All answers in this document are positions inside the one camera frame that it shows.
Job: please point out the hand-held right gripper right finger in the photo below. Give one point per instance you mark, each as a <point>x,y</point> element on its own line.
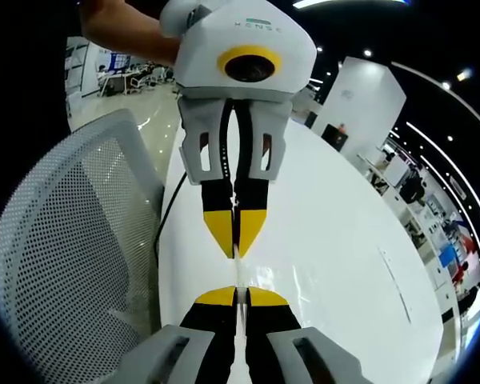
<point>272,344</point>

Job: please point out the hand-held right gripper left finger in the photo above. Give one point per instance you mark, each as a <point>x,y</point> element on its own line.
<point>208,344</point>

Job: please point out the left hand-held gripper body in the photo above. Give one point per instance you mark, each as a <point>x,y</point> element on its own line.
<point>208,48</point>

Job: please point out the clear food packaging bag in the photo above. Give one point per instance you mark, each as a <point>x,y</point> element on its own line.
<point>264,280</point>

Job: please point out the small black cabinet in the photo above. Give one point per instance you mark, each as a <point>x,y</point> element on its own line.
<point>335,138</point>

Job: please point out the grey mesh office chair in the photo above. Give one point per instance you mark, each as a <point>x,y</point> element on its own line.
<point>64,240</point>

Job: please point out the wide white square pillar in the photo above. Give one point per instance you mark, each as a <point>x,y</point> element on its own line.
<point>364,96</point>

